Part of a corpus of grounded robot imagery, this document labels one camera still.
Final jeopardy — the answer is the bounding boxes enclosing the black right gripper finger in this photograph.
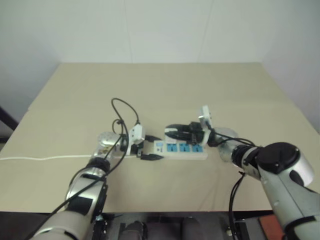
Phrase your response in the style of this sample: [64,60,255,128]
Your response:
[164,131,194,141]
[166,122,191,131]

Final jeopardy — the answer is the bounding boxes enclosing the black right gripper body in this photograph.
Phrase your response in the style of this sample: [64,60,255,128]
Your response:
[185,121,208,146]

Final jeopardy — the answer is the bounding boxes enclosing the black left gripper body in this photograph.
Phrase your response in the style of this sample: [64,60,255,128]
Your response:
[129,142,149,161]

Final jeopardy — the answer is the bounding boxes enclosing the white charger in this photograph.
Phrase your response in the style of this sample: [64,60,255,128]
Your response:
[163,126,179,138]

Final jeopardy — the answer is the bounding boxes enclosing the white power strip blue sockets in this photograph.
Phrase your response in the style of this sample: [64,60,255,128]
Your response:
[146,139,209,161]

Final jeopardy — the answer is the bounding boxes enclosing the dark rounded shape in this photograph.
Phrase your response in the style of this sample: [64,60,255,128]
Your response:
[119,219,149,240]

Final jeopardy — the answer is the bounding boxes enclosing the red flat object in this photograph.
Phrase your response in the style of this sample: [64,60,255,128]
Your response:
[258,215,285,240]

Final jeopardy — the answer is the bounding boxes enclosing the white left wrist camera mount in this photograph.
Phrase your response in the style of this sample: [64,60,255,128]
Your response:
[125,124,147,155]

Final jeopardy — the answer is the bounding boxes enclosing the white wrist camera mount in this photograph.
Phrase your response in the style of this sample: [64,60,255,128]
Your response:
[197,105,214,147]
[125,124,147,155]

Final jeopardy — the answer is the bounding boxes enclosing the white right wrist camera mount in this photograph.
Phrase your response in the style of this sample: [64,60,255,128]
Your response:
[197,105,214,147]

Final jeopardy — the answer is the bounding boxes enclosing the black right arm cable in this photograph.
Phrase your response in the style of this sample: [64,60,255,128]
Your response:
[209,127,256,240]

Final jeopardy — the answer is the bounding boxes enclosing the white power strip cord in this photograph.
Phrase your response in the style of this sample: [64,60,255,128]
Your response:
[0,154,94,161]

